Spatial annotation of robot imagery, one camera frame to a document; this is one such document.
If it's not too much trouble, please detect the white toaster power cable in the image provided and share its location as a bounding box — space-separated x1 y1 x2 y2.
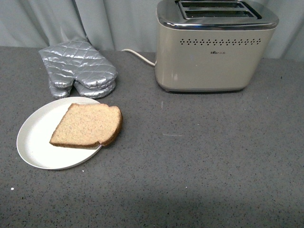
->
121 48 157 67

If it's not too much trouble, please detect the upper silver quilted oven mitt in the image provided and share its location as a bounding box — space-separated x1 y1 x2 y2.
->
39 39 117 90

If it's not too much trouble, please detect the beige two-slot toaster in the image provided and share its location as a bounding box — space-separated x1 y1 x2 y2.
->
155 0 279 92

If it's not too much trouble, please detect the brown bread slice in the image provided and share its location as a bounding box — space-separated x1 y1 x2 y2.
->
49 103 123 148

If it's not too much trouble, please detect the silver quilted oven mitt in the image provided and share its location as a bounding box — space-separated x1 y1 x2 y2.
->
48 81 116 99
39 39 117 90

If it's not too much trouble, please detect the grey-white backdrop curtain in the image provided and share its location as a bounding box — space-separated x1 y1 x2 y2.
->
0 0 304 61

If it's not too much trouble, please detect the white round plate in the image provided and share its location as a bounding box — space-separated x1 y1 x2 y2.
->
16 97 101 170

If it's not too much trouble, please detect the lower silver quilted oven mitt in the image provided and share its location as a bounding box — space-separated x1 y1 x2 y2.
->
48 81 116 99

